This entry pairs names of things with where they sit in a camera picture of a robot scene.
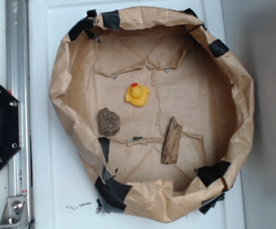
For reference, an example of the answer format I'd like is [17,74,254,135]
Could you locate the brown paper bag basin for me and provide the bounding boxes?
[49,7,255,223]

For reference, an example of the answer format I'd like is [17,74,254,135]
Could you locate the metal corner bracket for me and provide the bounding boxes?
[0,196,29,229]

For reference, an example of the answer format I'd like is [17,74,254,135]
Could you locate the weathered wood piece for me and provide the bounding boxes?
[161,116,183,165]

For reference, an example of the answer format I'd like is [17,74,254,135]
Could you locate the yellow rubber duck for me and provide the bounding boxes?
[125,83,150,107]

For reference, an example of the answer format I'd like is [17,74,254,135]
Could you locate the aluminium extrusion rail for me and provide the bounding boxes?
[5,0,34,229]

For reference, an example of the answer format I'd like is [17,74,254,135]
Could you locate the brown rough rock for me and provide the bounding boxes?
[98,108,120,136]

